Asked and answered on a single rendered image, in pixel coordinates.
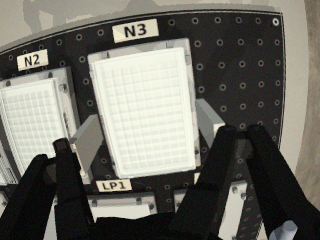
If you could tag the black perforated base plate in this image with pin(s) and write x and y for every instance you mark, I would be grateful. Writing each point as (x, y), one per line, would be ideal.
(239, 68)

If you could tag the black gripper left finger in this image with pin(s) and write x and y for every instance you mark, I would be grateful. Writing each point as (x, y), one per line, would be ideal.
(26, 214)

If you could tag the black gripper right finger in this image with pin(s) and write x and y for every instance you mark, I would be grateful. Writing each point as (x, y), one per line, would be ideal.
(283, 205)

